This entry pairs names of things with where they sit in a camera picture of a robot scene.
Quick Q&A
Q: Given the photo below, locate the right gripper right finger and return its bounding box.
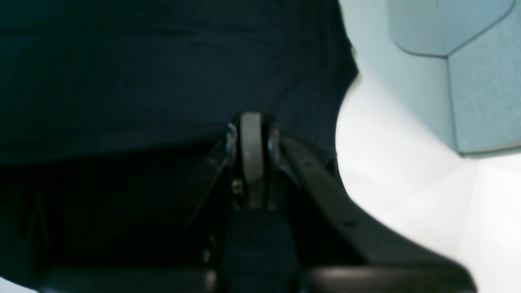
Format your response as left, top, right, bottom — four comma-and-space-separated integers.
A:
267, 122, 477, 293

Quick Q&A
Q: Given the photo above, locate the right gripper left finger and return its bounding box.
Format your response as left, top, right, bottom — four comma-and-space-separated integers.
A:
179, 112, 269, 293

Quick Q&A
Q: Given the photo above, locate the black T-shirt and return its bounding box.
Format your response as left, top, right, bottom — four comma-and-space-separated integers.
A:
1, 0, 357, 288

